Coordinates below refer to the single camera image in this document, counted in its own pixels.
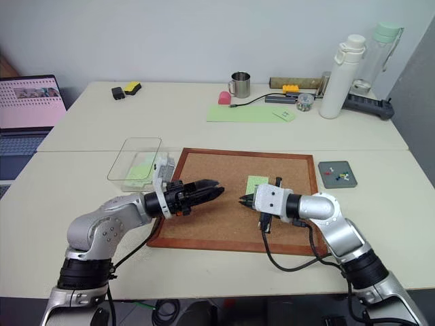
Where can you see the clear jar of pushpins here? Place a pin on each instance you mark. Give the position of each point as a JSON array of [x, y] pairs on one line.
[[304, 102]]

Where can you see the open laptop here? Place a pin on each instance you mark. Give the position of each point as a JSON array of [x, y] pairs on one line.
[[27, 102]]

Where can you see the black rectangular block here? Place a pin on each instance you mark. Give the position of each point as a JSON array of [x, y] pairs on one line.
[[118, 93]]

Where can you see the long brown bar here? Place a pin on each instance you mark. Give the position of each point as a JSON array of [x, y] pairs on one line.
[[295, 82]]

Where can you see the metal stand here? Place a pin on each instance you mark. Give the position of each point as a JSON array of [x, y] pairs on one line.
[[323, 85]]

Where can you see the grey partition panel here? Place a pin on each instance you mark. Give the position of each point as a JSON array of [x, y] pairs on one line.
[[414, 112]]

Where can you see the yellow black sponge eraser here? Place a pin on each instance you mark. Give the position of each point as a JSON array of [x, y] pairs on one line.
[[133, 87]]

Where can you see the green notes stack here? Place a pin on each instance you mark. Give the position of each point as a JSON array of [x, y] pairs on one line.
[[139, 171]]

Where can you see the black power strip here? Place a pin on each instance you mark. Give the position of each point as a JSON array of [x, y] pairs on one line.
[[370, 103]]

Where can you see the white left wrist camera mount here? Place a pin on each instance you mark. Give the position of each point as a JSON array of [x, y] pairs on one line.
[[164, 169]]

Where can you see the wood framed cork board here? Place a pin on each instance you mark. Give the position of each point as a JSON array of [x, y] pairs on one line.
[[217, 220]]

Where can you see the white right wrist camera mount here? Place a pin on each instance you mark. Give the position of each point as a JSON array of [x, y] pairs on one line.
[[272, 200]]

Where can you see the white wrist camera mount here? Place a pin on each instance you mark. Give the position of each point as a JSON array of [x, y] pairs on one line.
[[164, 169], [272, 200]]

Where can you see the yellow toy brick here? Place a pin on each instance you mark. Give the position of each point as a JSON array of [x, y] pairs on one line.
[[291, 89]]

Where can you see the large green paper sheet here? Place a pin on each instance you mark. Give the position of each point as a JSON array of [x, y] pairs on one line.
[[238, 113]]

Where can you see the white insulated bottle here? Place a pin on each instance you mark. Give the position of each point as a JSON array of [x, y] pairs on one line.
[[340, 78]]

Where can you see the grey usb hub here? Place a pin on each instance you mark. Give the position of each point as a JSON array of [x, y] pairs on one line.
[[280, 99]]

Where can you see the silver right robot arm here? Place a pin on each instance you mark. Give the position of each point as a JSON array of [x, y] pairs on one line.
[[346, 237]]

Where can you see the small green note with pins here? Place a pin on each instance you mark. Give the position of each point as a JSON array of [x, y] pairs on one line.
[[284, 115]]

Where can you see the green sticky note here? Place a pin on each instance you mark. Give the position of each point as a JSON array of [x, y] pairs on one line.
[[254, 181]]

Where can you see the grey square tray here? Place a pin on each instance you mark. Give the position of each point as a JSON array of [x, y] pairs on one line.
[[336, 185]]

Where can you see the pink rounded eraser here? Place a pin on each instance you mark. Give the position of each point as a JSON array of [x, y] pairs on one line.
[[224, 98]]

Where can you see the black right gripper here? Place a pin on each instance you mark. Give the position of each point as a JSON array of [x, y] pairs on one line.
[[265, 223]]

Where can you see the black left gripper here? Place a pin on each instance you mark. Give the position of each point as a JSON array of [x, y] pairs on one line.
[[180, 198]]

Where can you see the clear plastic box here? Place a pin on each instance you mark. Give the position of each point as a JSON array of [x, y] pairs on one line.
[[136, 149]]

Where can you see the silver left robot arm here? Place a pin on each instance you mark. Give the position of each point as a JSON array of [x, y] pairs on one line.
[[102, 224]]

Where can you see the clear bottle green lid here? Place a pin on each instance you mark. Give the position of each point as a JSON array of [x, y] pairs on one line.
[[377, 57]]

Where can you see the stainless steel mug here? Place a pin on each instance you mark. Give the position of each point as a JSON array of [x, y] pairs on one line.
[[240, 85]]

